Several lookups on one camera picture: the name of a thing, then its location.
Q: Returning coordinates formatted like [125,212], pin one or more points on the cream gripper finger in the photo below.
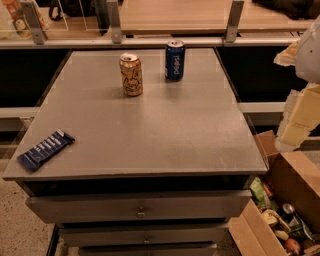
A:
[287,57]
[301,116]

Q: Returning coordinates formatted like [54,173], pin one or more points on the dark object on desk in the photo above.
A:
[294,9]

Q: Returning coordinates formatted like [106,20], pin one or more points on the cardboard box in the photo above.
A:
[294,178]

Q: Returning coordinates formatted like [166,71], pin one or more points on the red apple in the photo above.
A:
[292,246]

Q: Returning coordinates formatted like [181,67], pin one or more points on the middle metal bracket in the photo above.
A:
[114,20]

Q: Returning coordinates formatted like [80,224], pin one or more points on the left metal bracket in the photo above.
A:
[32,18]

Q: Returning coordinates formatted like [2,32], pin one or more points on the silver can in box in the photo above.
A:
[288,210]

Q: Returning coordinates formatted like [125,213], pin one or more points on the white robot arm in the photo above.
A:
[307,65]

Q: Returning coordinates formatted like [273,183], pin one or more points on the orange printed bag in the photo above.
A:
[13,25]

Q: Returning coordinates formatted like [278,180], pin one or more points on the grey drawer cabinet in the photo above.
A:
[175,137]

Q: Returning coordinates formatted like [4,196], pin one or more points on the blue snack bar wrapper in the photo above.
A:
[38,155]

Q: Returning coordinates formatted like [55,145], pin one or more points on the grey drawer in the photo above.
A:
[144,235]
[139,206]

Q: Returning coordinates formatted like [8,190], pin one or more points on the top grey drawer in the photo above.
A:
[139,206]

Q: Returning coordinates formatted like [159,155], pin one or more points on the right metal bracket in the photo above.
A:
[233,21]

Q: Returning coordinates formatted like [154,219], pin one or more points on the green snack bag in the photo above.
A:
[260,196]

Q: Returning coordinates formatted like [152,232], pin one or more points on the middle grey drawer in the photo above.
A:
[144,235]

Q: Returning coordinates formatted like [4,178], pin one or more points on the black bag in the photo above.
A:
[72,8]

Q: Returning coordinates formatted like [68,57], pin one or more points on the blue soda can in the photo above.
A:
[174,60]

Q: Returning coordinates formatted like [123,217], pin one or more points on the orange soda can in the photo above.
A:
[131,74]

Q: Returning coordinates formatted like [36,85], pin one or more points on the wooden desk top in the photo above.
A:
[201,17]

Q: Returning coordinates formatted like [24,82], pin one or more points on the metal bracket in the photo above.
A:
[233,21]
[114,20]
[32,18]

